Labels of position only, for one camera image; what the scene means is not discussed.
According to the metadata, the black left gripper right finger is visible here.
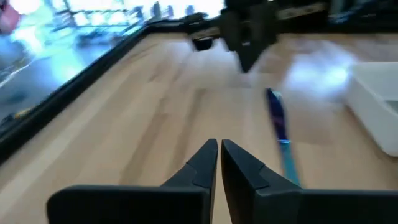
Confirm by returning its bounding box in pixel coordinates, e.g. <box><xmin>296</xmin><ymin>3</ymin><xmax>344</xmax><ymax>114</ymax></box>
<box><xmin>220</xmin><ymin>139</ymin><xmax>302</xmax><ymax>224</ymax></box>

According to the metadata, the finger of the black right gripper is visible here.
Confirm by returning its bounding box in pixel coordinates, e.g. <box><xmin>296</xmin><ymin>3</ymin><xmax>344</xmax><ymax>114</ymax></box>
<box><xmin>237</xmin><ymin>43</ymin><xmax>266</xmax><ymax>74</ymax></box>

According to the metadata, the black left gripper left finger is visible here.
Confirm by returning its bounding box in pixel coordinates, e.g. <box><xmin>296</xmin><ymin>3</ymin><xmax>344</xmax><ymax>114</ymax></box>
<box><xmin>160</xmin><ymin>138</ymin><xmax>218</xmax><ymax>191</ymax></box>

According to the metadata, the white plastic cutlery tray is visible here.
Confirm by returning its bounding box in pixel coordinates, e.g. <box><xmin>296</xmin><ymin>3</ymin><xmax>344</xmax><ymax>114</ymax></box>
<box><xmin>346</xmin><ymin>61</ymin><xmax>398</xmax><ymax>157</ymax></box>

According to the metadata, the black aluminium table frame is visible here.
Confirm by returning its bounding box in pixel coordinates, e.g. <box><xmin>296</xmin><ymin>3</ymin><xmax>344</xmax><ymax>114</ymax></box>
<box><xmin>0</xmin><ymin>17</ymin><xmax>224</xmax><ymax>164</ymax></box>

